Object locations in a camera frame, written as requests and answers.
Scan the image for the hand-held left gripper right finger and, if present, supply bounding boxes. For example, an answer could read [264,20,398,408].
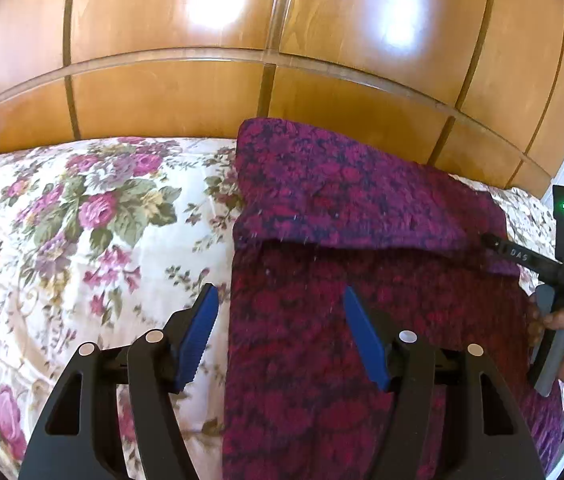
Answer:
[344,286,546,480]

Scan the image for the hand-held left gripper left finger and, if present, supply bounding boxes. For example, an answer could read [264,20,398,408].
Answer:
[20,284,221,480]

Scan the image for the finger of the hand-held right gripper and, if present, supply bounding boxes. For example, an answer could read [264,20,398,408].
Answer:
[482,232,561,281]

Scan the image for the dark red knit sweater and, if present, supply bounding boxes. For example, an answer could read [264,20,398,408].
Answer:
[222,117,564,480]

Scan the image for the floral bedspread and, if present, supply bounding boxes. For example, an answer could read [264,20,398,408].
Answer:
[0,136,564,480]

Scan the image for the wooden headboard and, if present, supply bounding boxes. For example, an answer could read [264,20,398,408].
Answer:
[0,0,564,202]

